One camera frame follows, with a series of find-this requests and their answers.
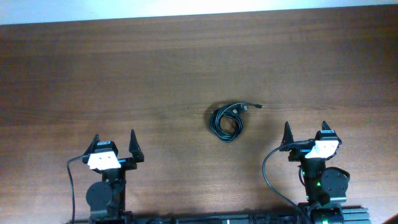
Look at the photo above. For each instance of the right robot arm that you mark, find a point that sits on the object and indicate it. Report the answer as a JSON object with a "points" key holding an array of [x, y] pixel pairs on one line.
{"points": [[325, 187]]}

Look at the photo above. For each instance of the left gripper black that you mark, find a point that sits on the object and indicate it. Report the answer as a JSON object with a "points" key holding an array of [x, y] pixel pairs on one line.
{"points": [[129, 163]]}

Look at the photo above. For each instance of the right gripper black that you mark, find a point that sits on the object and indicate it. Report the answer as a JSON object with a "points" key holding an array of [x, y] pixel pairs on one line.
{"points": [[298, 149]]}

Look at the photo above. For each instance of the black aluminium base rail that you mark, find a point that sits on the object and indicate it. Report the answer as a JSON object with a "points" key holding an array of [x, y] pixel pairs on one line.
{"points": [[248, 217]]}

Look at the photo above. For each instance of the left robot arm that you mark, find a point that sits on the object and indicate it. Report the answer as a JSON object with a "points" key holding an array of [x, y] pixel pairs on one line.
{"points": [[107, 198]]}

